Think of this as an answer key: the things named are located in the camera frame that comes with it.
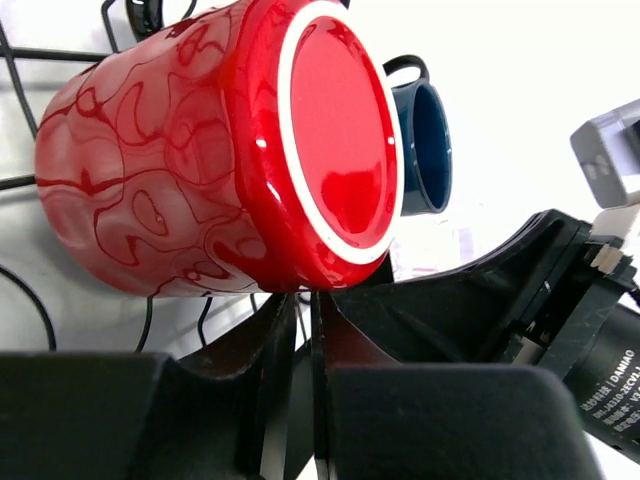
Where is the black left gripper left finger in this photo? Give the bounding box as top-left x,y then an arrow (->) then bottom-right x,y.
1,295 -> 297,479

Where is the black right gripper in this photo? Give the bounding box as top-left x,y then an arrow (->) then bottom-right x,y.
333,210 -> 639,450

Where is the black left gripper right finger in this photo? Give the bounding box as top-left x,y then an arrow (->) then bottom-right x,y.
311,294 -> 600,479

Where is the dark blue mug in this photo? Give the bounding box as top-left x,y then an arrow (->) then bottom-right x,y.
383,54 -> 453,216

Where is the red mug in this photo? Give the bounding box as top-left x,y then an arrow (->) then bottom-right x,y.
37,1 -> 404,297

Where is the black wire dish rack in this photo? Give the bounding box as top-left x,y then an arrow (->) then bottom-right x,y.
0,0 -> 311,351

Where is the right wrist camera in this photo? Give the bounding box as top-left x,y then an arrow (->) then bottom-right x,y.
569,98 -> 640,236

